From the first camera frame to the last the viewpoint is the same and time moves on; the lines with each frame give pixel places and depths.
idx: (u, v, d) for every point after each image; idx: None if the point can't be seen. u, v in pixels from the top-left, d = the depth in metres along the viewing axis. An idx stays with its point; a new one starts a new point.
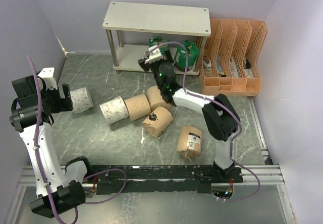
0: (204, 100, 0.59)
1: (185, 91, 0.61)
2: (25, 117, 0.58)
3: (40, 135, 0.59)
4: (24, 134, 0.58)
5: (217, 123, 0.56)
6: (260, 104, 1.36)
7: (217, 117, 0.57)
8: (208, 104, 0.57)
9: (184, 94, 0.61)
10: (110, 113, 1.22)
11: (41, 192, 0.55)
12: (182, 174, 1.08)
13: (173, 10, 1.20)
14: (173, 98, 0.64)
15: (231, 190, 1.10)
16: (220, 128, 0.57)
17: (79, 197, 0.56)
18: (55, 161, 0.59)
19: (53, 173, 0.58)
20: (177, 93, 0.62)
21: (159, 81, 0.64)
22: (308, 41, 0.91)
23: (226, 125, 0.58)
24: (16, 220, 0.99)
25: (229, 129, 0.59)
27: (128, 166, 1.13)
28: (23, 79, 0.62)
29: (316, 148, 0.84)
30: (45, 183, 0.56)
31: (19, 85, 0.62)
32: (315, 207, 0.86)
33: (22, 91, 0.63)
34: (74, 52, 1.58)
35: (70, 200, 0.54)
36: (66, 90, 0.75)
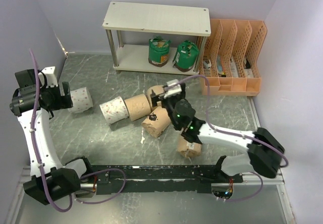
0: (243, 138, 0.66)
1: (214, 129, 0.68)
2: (24, 103, 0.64)
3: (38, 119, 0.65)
4: (23, 119, 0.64)
5: (266, 162, 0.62)
6: (260, 104, 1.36)
7: (265, 156, 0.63)
8: (254, 145, 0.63)
9: (215, 133, 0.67)
10: (110, 113, 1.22)
11: (35, 174, 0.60)
12: (182, 174, 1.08)
13: (173, 10, 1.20)
14: (200, 137, 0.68)
15: (231, 190, 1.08)
16: (270, 166, 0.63)
17: (73, 183, 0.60)
18: (49, 145, 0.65)
19: (48, 155, 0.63)
20: (201, 132, 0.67)
21: (177, 120, 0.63)
22: (308, 41, 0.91)
23: (272, 160, 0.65)
24: (16, 220, 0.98)
25: (275, 162, 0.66)
27: (128, 166, 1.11)
28: (25, 70, 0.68)
29: (317, 148, 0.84)
30: (39, 162, 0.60)
31: (21, 75, 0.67)
32: (315, 207, 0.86)
33: (24, 82, 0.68)
34: (74, 52, 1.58)
35: (63, 184, 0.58)
36: (66, 88, 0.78)
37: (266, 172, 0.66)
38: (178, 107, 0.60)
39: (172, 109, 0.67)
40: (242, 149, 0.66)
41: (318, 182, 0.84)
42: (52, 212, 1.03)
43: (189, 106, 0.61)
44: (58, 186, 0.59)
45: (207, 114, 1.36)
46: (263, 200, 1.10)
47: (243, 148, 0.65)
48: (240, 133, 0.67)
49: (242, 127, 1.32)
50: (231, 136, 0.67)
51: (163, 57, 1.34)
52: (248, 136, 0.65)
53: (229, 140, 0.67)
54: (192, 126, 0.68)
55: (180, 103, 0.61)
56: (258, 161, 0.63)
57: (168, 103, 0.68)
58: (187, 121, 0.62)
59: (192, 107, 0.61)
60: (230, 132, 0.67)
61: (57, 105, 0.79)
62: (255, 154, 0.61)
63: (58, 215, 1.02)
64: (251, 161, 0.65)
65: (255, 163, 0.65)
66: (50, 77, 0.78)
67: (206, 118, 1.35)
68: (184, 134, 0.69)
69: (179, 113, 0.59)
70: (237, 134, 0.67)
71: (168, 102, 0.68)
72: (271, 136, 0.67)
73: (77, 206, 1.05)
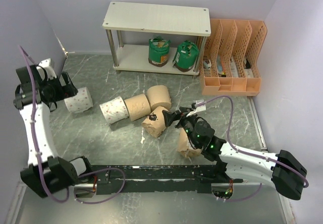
0: (266, 160, 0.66)
1: (236, 149, 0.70)
2: (29, 99, 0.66)
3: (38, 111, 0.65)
4: (24, 111, 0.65)
5: (292, 186, 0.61)
6: (260, 104, 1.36)
7: (289, 180, 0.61)
8: (278, 168, 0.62)
9: (237, 154, 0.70)
10: (110, 113, 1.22)
11: (32, 162, 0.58)
12: (182, 174, 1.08)
13: (172, 10, 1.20)
14: (221, 157, 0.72)
15: (231, 190, 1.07)
16: (295, 189, 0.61)
17: (71, 178, 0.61)
18: (47, 135, 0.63)
19: (46, 145, 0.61)
20: (223, 152, 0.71)
21: (197, 141, 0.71)
22: (309, 41, 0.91)
23: (298, 183, 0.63)
24: (16, 220, 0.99)
25: (301, 184, 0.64)
27: (128, 165, 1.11)
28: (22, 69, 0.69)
29: (317, 148, 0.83)
30: (37, 152, 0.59)
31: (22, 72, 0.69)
32: (315, 207, 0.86)
33: (25, 77, 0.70)
34: (74, 52, 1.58)
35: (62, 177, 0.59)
36: (66, 76, 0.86)
37: (291, 196, 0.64)
38: (198, 127, 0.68)
39: (190, 129, 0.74)
40: (266, 171, 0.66)
41: (318, 182, 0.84)
42: (52, 212, 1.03)
43: (207, 126, 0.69)
44: (56, 179, 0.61)
45: (208, 114, 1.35)
46: (263, 200, 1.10)
47: (267, 170, 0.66)
48: (264, 155, 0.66)
49: (242, 127, 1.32)
50: (255, 158, 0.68)
51: (163, 58, 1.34)
52: (271, 160, 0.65)
53: (252, 161, 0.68)
54: (212, 146, 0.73)
55: (199, 124, 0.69)
56: (282, 184, 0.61)
57: (187, 123, 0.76)
58: (207, 141, 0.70)
59: (210, 127, 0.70)
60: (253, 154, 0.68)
61: (60, 96, 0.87)
62: (280, 179, 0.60)
63: (58, 215, 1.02)
64: (275, 183, 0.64)
65: (279, 186, 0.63)
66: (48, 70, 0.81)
67: (206, 118, 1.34)
68: (205, 153, 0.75)
69: (200, 133, 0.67)
70: (261, 157, 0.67)
71: (187, 123, 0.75)
72: (294, 159, 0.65)
73: (78, 206, 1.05)
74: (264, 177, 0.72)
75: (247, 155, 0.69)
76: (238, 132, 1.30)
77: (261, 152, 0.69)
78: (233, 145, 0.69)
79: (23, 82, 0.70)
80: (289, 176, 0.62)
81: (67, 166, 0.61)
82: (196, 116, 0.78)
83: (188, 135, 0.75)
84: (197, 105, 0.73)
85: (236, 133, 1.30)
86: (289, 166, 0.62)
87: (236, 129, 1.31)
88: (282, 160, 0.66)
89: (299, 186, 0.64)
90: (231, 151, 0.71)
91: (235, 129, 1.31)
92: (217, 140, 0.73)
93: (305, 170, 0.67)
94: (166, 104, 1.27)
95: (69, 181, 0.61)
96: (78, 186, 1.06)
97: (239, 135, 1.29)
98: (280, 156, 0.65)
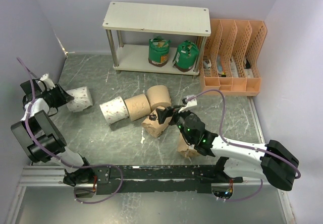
0: (256, 151, 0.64)
1: (227, 142, 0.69)
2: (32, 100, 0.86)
3: (36, 101, 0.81)
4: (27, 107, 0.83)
5: (281, 175, 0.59)
6: (260, 104, 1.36)
7: (280, 170, 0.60)
8: (267, 158, 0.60)
9: (228, 146, 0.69)
10: (110, 113, 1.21)
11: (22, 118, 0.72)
12: (182, 174, 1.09)
13: (173, 10, 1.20)
14: (213, 151, 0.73)
15: (231, 190, 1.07)
16: (285, 179, 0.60)
17: (55, 132, 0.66)
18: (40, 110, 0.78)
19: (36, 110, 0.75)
20: (214, 145, 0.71)
21: (190, 135, 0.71)
22: (308, 41, 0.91)
23: (288, 174, 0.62)
24: (16, 220, 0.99)
25: (291, 175, 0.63)
27: (128, 165, 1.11)
28: (25, 82, 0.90)
29: (317, 147, 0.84)
30: (28, 112, 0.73)
31: (24, 87, 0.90)
32: (315, 207, 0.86)
33: (28, 90, 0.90)
34: (74, 52, 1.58)
35: (47, 130, 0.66)
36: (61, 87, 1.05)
37: (282, 186, 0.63)
38: (188, 121, 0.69)
39: (182, 123, 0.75)
40: (256, 161, 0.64)
41: (318, 182, 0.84)
42: (53, 213, 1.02)
43: (197, 120, 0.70)
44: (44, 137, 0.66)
45: (207, 114, 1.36)
46: (263, 199, 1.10)
47: (257, 161, 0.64)
48: (254, 146, 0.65)
49: (242, 127, 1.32)
50: (244, 149, 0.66)
51: (163, 57, 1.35)
52: (260, 150, 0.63)
53: (241, 153, 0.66)
54: (205, 140, 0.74)
55: (190, 117, 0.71)
56: (272, 174, 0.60)
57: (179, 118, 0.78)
58: (198, 134, 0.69)
59: (201, 120, 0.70)
60: (242, 146, 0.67)
61: (61, 102, 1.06)
62: (268, 168, 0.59)
63: (58, 215, 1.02)
64: (265, 174, 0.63)
65: (268, 175, 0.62)
66: (47, 82, 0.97)
67: (206, 118, 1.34)
68: (198, 147, 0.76)
69: (190, 127, 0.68)
70: (250, 147, 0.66)
71: (180, 118, 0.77)
72: (284, 149, 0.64)
73: (78, 206, 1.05)
74: (258, 171, 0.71)
75: (237, 147, 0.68)
76: (238, 132, 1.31)
77: (251, 144, 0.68)
78: (223, 137, 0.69)
79: (27, 93, 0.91)
80: (279, 166, 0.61)
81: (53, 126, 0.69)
82: (189, 113, 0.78)
83: (181, 131, 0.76)
84: (187, 99, 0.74)
85: (236, 133, 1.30)
86: (279, 156, 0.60)
87: (236, 129, 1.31)
88: (272, 150, 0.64)
89: (289, 176, 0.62)
90: (221, 143, 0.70)
91: (235, 129, 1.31)
92: (210, 134, 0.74)
93: (297, 160, 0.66)
94: (166, 103, 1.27)
95: (55, 138, 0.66)
96: (78, 186, 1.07)
97: (238, 135, 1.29)
98: (270, 146, 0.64)
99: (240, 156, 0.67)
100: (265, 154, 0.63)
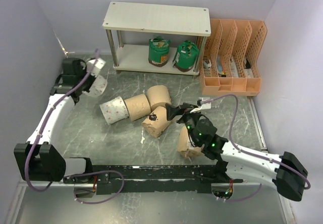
0: (270, 162, 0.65)
1: (239, 149, 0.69)
2: (61, 91, 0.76)
3: (61, 102, 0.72)
4: (52, 99, 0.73)
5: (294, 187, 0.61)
6: (260, 104, 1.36)
7: (292, 182, 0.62)
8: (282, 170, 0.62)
9: (239, 153, 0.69)
10: (110, 113, 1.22)
11: (30, 140, 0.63)
12: (182, 174, 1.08)
13: (172, 9, 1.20)
14: (221, 156, 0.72)
15: (231, 190, 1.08)
16: (297, 190, 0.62)
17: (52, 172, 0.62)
18: (55, 124, 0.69)
19: (49, 130, 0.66)
20: (224, 151, 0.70)
21: (198, 139, 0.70)
22: (308, 41, 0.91)
23: (299, 184, 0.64)
24: (16, 220, 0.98)
25: (302, 186, 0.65)
27: (128, 166, 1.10)
28: (69, 62, 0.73)
29: (317, 147, 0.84)
30: (39, 133, 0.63)
31: (67, 65, 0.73)
32: (316, 206, 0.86)
33: (66, 70, 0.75)
34: (74, 52, 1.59)
35: (46, 166, 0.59)
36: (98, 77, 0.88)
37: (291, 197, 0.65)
38: (201, 125, 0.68)
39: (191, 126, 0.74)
40: (269, 172, 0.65)
41: (318, 182, 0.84)
42: (52, 212, 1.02)
43: (209, 124, 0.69)
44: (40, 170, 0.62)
45: (207, 114, 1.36)
46: (262, 199, 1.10)
47: (270, 172, 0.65)
48: (269, 156, 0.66)
49: (242, 127, 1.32)
50: (258, 159, 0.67)
51: (163, 57, 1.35)
52: (275, 161, 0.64)
53: (255, 162, 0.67)
54: (214, 144, 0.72)
55: (201, 122, 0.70)
56: (285, 186, 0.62)
57: (189, 119, 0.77)
58: (209, 139, 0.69)
59: (212, 125, 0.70)
60: (256, 155, 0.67)
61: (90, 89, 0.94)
62: (282, 179, 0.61)
63: (58, 215, 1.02)
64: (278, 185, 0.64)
65: (280, 187, 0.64)
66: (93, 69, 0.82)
67: None
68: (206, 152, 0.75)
69: (201, 131, 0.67)
70: (264, 157, 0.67)
71: (190, 119, 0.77)
72: (297, 161, 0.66)
73: (78, 206, 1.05)
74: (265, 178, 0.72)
75: (250, 155, 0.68)
76: (238, 132, 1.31)
77: (264, 153, 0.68)
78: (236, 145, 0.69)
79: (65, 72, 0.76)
80: (292, 178, 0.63)
81: (55, 159, 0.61)
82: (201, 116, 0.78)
83: (189, 132, 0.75)
84: (203, 102, 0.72)
85: (236, 133, 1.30)
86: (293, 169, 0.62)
87: (236, 129, 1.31)
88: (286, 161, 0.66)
89: (300, 187, 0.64)
90: (233, 151, 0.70)
91: (235, 129, 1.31)
92: (218, 138, 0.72)
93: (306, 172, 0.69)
94: (166, 104, 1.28)
95: (49, 173, 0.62)
96: (78, 186, 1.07)
97: (239, 135, 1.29)
98: (284, 158, 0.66)
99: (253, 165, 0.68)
100: (279, 165, 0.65)
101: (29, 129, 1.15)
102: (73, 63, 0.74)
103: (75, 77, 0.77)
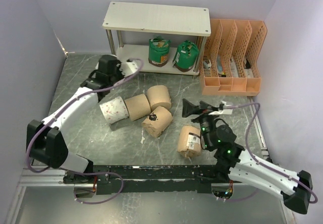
0: (288, 179, 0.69)
1: (258, 162, 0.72)
2: (90, 87, 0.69)
3: (87, 97, 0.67)
4: (79, 91, 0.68)
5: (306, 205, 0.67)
6: (260, 104, 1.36)
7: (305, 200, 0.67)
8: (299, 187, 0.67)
9: (257, 165, 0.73)
10: (110, 113, 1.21)
11: (45, 120, 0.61)
12: (182, 174, 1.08)
13: (172, 9, 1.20)
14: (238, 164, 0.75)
15: (231, 190, 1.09)
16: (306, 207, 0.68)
17: (50, 158, 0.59)
18: (72, 115, 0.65)
19: (64, 118, 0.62)
20: (242, 160, 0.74)
21: (216, 145, 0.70)
22: (308, 41, 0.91)
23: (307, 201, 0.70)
24: (16, 220, 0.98)
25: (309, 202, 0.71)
27: (128, 166, 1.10)
28: (105, 61, 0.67)
29: (317, 147, 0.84)
30: (54, 117, 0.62)
31: (103, 63, 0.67)
32: (316, 206, 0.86)
33: (102, 66, 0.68)
34: (74, 52, 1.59)
35: (48, 150, 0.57)
36: None
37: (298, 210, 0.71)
38: (220, 131, 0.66)
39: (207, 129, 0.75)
40: (285, 189, 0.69)
41: (318, 182, 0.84)
42: (53, 212, 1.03)
43: (229, 130, 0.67)
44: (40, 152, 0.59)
45: None
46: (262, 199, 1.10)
47: (286, 189, 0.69)
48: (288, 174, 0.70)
49: (242, 127, 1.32)
50: (276, 174, 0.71)
51: (163, 58, 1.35)
52: (294, 179, 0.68)
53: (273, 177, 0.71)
54: (229, 151, 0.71)
55: (221, 127, 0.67)
56: (299, 203, 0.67)
57: (204, 122, 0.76)
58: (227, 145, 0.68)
59: (232, 132, 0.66)
60: (275, 170, 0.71)
61: None
62: (297, 198, 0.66)
63: (58, 215, 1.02)
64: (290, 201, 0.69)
65: (292, 202, 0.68)
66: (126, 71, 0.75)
67: None
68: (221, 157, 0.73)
69: (221, 137, 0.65)
70: (282, 174, 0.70)
71: (205, 122, 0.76)
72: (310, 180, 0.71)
73: (78, 206, 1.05)
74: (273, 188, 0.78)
75: (268, 169, 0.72)
76: (238, 132, 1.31)
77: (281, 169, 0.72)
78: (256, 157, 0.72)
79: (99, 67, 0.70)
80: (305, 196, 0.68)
81: (59, 146, 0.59)
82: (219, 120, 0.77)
83: (204, 134, 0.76)
84: (225, 106, 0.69)
85: (236, 133, 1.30)
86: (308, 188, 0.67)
87: (236, 129, 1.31)
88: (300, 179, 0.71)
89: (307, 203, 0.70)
90: (252, 163, 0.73)
91: (235, 129, 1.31)
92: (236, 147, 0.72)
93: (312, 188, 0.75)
94: (166, 104, 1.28)
95: (47, 159, 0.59)
96: (78, 186, 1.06)
97: (238, 135, 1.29)
98: (302, 176, 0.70)
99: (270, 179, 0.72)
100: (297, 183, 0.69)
101: None
102: (109, 62, 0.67)
103: (107, 76, 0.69)
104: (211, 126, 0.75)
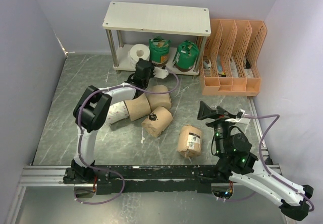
0: (296, 193, 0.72)
1: (270, 174, 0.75)
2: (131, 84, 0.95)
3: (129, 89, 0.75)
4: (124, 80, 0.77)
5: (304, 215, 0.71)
6: (260, 104, 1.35)
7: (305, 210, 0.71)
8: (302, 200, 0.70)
9: (269, 177, 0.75)
10: (109, 113, 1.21)
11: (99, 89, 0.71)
12: (182, 174, 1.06)
13: (172, 9, 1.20)
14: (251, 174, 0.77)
15: (231, 190, 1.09)
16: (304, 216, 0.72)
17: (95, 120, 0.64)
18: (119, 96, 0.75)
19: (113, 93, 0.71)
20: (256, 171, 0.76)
21: (229, 152, 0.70)
22: (308, 41, 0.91)
23: None
24: (16, 220, 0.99)
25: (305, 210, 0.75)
27: (128, 166, 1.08)
28: (142, 68, 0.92)
29: (317, 148, 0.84)
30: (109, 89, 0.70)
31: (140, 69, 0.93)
32: (315, 207, 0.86)
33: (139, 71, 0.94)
34: (74, 52, 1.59)
35: (96, 110, 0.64)
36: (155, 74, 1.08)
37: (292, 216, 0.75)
38: (236, 141, 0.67)
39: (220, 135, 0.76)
40: (290, 201, 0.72)
41: (317, 182, 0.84)
42: (53, 212, 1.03)
43: (245, 141, 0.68)
44: (89, 113, 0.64)
45: None
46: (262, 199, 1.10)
47: (292, 201, 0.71)
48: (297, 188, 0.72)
49: (242, 127, 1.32)
50: (285, 187, 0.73)
51: (163, 58, 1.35)
52: (301, 193, 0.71)
53: (282, 190, 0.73)
54: (244, 159, 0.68)
55: (237, 136, 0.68)
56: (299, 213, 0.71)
57: (219, 127, 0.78)
58: (241, 155, 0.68)
59: (248, 142, 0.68)
60: (284, 183, 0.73)
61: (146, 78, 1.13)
62: (302, 211, 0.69)
63: (58, 215, 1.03)
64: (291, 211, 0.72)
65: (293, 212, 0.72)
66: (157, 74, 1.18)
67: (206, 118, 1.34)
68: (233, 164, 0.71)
69: (237, 148, 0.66)
70: (290, 187, 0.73)
71: (219, 128, 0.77)
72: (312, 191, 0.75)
73: (78, 206, 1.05)
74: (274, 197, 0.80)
75: (278, 182, 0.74)
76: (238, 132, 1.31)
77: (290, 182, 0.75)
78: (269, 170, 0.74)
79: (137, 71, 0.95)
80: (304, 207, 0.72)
81: (104, 113, 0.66)
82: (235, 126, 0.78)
83: (216, 139, 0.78)
84: (244, 115, 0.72)
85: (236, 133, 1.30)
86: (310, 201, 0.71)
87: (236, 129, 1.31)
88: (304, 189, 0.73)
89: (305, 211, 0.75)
90: (264, 174, 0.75)
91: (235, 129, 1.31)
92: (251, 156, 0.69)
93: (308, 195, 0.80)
94: (166, 104, 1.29)
95: (91, 119, 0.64)
96: (79, 186, 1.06)
97: None
98: (307, 190, 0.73)
99: (278, 191, 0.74)
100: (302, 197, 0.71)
101: (30, 129, 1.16)
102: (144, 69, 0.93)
103: (143, 79, 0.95)
104: (225, 132, 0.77)
